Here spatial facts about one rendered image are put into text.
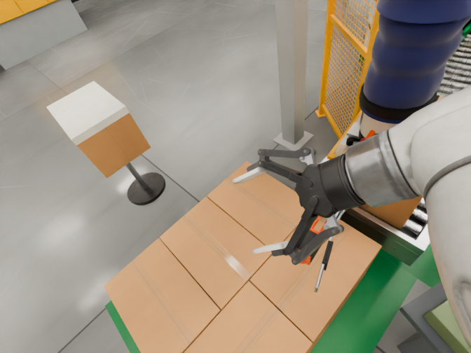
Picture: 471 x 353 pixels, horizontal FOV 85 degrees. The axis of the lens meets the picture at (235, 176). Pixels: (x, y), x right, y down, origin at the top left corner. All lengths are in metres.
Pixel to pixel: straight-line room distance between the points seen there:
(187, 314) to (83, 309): 1.19
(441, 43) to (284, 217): 1.08
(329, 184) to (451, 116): 0.14
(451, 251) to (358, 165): 0.14
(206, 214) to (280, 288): 0.63
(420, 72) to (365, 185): 0.62
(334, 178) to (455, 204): 0.15
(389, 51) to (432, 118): 0.60
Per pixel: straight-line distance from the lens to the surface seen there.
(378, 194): 0.35
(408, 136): 0.34
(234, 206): 1.66
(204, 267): 1.53
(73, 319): 2.53
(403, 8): 0.85
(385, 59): 0.92
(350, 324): 1.98
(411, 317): 1.27
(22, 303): 2.91
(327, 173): 0.37
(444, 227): 0.26
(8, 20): 7.61
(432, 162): 0.30
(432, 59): 0.92
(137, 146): 2.11
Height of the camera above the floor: 1.93
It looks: 50 degrees down
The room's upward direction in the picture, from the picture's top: 16 degrees counter-clockwise
